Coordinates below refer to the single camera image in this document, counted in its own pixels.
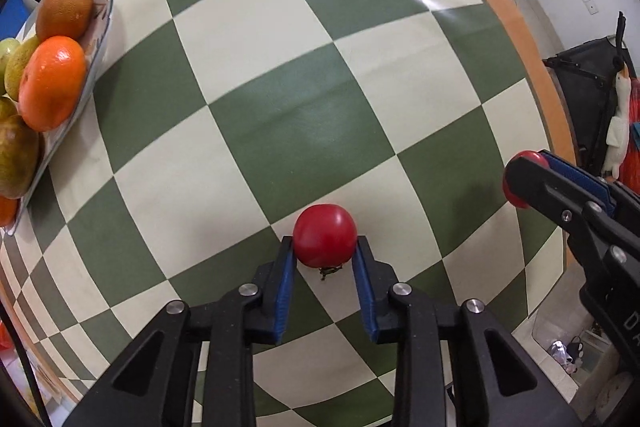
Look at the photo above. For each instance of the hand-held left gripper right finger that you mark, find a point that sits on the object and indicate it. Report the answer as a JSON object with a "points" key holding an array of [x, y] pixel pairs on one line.
{"points": [[364, 292]]}

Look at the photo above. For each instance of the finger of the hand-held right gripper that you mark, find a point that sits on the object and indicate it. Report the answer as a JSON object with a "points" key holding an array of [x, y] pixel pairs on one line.
{"points": [[550, 197], [575, 174]]}

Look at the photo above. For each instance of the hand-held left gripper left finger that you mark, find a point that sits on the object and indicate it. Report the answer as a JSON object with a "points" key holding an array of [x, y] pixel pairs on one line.
{"points": [[286, 287]]}

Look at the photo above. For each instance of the small red tomato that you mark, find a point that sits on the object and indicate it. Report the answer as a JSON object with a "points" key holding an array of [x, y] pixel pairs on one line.
{"points": [[325, 234], [511, 194]]}

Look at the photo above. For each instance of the orange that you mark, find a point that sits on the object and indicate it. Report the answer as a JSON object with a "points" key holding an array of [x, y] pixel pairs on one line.
{"points": [[6, 209], [52, 82]]}

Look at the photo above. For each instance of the oval deer print plate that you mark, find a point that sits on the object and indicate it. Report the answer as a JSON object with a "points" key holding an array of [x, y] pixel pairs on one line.
{"points": [[102, 14]]}

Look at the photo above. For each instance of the yellow lemon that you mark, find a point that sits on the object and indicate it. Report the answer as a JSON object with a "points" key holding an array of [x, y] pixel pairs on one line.
{"points": [[5, 109]]}

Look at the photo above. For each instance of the green apple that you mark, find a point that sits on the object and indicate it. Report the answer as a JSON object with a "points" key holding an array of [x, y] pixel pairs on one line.
{"points": [[5, 52], [15, 72]]}

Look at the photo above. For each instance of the red-brown apple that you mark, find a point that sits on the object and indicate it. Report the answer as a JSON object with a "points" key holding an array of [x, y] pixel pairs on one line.
{"points": [[65, 9]]}

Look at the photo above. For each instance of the clear storage bin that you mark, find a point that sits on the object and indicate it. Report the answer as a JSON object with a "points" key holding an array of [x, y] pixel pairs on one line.
{"points": [[575, 347]]}

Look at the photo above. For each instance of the orange mesh cloth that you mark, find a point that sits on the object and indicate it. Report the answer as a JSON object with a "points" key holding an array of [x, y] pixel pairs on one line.
{"points": [[635, 132]]}

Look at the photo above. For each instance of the white goose plush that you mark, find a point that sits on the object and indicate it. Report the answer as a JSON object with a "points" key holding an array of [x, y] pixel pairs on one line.
{"points": [[620, 107]]}

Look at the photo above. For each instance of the green white checkered tablecloth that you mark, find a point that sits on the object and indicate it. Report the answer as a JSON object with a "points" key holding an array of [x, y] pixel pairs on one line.
{"points": [[300, 117]]}

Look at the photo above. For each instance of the blue board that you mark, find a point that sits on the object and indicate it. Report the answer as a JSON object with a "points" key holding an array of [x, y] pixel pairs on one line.
{"points": [[15, 14]]}

